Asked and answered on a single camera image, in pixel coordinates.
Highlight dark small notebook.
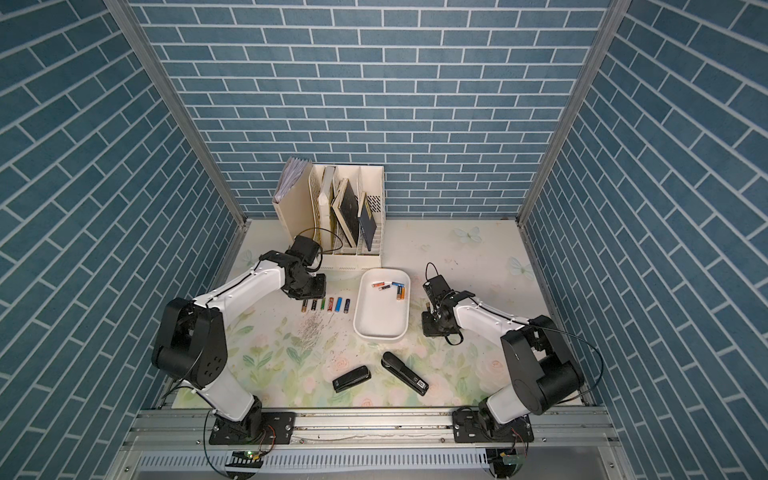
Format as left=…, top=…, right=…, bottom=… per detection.
left=358, top=192, right=378, bottom=252

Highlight white plastic storage tray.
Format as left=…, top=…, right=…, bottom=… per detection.
left=353, top=268, right=411, bottom=342

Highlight white ribbed cable duct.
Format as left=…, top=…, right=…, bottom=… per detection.
left=137, top=448, right=488, bottom=473

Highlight aluminium front rail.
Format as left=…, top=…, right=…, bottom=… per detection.
left=122, top=406, right=620, bottom=451

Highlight black framed tablet board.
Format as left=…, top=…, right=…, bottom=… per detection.
left=332, top=178, right=359, bottom=248

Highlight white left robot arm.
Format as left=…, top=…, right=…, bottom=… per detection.
left=151, top=235, right=326, bottom=422

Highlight large black stapler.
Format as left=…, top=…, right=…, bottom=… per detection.
left=381, top=351, right=429, bottom=396

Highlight small black stapler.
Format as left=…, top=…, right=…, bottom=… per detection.
left=332, top=365, right=371, bottom=393

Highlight purple paper stack folder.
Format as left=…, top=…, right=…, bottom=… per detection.
left=273, top=157, right=311, bottom=204

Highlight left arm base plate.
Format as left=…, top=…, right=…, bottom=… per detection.
left=208, top=410, right=296, bottom=447

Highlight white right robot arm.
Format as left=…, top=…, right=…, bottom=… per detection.
left=422, top=275, right=585, bottom=428

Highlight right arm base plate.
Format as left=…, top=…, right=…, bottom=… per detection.
left=451, top=407, right=534, bottom=443

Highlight beige file organizer rack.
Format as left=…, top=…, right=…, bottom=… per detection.
left=272, top=161, right=386, bottom=270

